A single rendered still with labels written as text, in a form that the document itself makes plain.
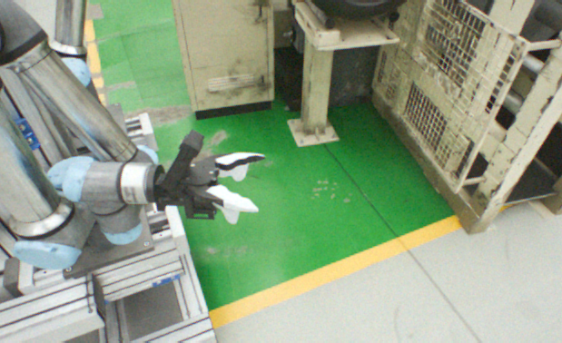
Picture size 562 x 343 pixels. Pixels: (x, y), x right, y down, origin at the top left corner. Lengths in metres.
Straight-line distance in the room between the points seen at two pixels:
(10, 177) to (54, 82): 0.18
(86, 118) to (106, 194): 0.16
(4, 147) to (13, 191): 0.09
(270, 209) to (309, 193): 0.24
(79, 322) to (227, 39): 1.72
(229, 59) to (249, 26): 0.23
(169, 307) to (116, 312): 0.19
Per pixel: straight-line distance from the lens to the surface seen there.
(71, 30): 1.45
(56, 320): 1.14
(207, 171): 0.68
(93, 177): 0.73
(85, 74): 1.37
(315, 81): 2.20
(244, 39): 2.36
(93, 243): 1.06
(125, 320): 1.54
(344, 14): 1.61
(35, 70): 0.78
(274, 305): 1.71
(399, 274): 1.87
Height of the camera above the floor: 1.54
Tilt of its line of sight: 45 degrees down
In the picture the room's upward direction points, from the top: straight up
